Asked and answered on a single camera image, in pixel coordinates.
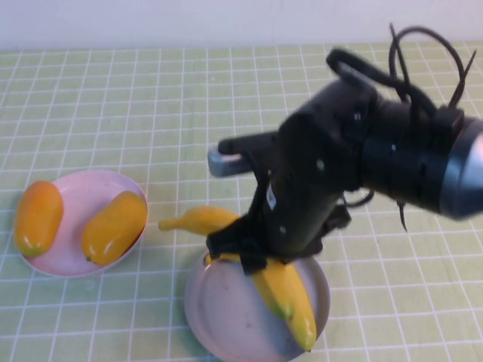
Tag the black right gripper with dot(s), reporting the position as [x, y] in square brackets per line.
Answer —
[298, 226]

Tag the long curved yellow banana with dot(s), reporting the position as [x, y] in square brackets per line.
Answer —
[203, 220]

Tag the short yellow banana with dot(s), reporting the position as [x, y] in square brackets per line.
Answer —
[305, 324]

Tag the plain yellow mango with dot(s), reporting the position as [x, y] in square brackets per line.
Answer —
[113, 230]

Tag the mango with orange blush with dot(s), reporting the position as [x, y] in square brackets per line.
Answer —
[37, 218]

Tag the blue-grey round plate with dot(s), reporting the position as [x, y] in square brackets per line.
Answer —
[226, 313]

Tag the pink round plate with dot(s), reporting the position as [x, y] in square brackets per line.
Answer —
[79, 188]

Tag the green checked tablecloth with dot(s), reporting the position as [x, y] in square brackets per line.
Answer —
[113, 113]

